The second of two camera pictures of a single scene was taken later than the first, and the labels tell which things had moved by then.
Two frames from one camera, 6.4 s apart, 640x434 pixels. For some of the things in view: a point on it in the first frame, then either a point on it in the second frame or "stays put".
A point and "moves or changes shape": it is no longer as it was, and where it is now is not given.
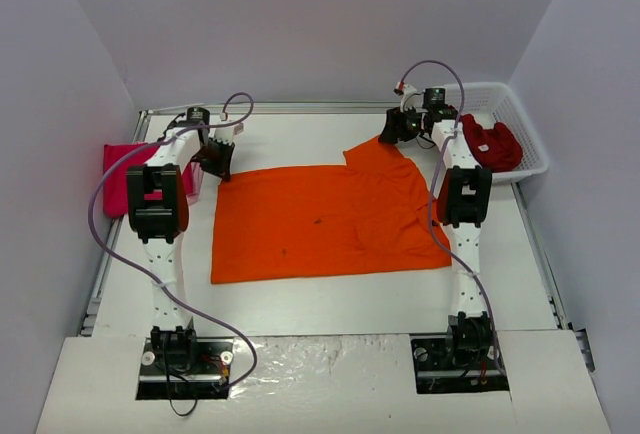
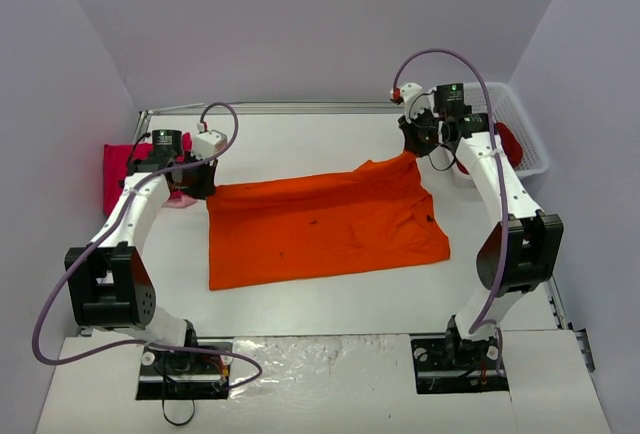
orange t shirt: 370,214 moves or changes shape
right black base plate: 457,364 stays put
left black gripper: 216,158 -> 201,182
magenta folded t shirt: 115,186 stays put
